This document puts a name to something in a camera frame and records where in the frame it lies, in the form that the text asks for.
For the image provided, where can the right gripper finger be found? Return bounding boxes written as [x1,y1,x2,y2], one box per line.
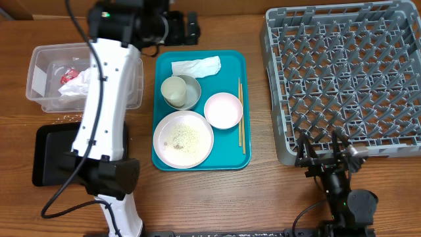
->
[332,130,351,155]
[295,133,318,165]

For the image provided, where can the red foil wrapper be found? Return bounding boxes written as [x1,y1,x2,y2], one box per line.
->
[61,67,80,85]

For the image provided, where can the black plastic tray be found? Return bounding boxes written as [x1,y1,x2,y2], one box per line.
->
[32,121,129,187]

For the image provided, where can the large white plate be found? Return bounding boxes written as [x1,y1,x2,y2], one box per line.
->
[153,111,214,169]

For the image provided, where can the scattered rice grains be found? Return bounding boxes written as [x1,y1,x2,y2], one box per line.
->
[53,114,83,124]

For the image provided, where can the clear plastic waste bin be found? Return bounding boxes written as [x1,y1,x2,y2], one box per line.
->
[26,38,143,115]

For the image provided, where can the white napkin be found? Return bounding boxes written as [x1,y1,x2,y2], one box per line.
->
[171,56,222,78]
[59,68,90,97]

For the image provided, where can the white paper cup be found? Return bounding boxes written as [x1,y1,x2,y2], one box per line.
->
[161,76,187,107]

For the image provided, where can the teal serving tray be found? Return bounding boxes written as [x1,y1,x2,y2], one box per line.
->
[153,50,252,171]

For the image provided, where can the right wooden chopstick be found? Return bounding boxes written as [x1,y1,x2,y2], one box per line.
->
[239,83,246,155]

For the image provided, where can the grey bowl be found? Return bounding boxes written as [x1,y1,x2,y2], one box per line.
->
[164,75,201,110]

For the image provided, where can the grey dishwasher rack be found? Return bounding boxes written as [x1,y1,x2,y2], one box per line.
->
[260,1,420,165]

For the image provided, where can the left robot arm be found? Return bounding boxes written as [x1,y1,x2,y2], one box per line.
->
[63,1,201,236]

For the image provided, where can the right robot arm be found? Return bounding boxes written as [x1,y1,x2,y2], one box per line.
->
[291,131,378,236]

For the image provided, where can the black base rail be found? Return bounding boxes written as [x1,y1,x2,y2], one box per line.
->
[84,228,376,237]

